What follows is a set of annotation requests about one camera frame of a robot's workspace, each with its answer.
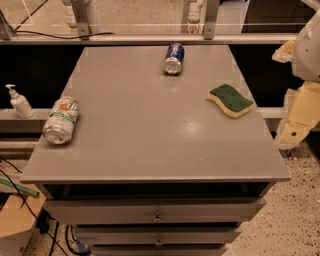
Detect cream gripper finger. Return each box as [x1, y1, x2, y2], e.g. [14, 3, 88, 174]
[274, 82, 320, 150]
[272, 39, 296, 63]

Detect green and yellow sponge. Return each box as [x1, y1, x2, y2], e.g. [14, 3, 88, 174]
[207, 84, 254, 119]

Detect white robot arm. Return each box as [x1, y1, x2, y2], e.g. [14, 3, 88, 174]
[272, 0, 320, 150]

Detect blue soda can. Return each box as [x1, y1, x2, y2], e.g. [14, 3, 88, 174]
[163, 43, 184, 75]

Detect white 7up can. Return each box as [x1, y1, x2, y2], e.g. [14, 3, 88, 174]
[42, 96, 80, 145]

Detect top grey drawer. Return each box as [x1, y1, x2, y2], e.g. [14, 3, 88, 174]
[45, 197, 266, 225]

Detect grey drawer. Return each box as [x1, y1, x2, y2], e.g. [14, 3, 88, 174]
[74, 225, 240, 246]
[45, 197, 266, 225]
[92, 245, 227, 256]

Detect middle grey drawer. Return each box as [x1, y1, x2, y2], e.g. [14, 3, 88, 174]
[74, 225, 240, 246]

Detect bottom grey drawer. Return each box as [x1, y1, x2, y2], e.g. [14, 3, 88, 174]
[92, 245, 227, 256]

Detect white pump dispenser bottle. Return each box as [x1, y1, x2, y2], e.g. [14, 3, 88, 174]
[6, 84, 34, 119]

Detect cardboard box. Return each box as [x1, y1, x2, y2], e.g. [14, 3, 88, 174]
[0, 193, 46, 256]

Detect green tube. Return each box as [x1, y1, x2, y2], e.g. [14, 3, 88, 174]
[0, 178, 39, 197]

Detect black cable on shelf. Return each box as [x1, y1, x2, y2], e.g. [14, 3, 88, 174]
[13, 0, 116, 40]

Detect grey metal shelf rail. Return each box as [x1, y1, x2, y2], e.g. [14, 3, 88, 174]
[0, 33, 296, 45]

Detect black floor cables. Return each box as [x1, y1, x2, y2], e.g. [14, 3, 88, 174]
[0, 155, 91, 256]

